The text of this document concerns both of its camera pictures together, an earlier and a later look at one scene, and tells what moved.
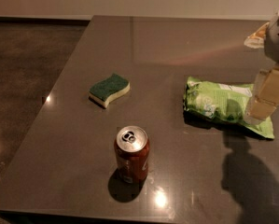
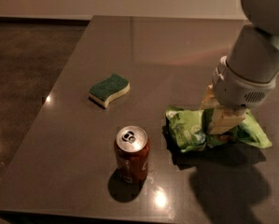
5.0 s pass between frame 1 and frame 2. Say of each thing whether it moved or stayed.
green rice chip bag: moved
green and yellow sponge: stayed
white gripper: moved
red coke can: stayed
